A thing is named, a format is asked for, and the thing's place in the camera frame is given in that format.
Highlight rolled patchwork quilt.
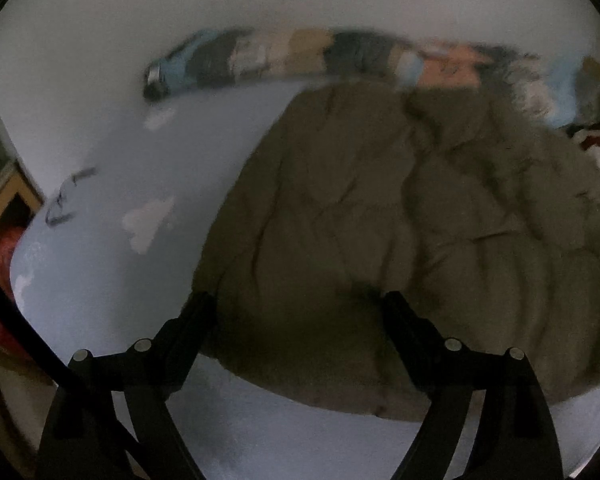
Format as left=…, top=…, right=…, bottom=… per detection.
left=142, top=27, right=589, bottom=131

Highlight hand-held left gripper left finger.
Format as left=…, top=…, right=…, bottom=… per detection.
left=35, top=292, right=217, bottom=480

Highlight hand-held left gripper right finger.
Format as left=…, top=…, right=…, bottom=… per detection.
left=381, top=291, right=564, bottom=480

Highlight black eyeglasses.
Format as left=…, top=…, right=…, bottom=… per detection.
left=45, top=166, right=99, bottom=227

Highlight black cable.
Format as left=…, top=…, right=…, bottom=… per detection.
left=0, top=267, right=146, bottom=480

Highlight olive hooded puffer jacket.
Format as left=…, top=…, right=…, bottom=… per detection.
left=190, top=80, right=600, bottom=422

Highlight wooden shelf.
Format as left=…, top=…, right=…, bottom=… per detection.
left=0, top=160, right=44, bottom=247

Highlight red bag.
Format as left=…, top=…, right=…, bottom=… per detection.
left=0, top=227, right=31, bottom=361

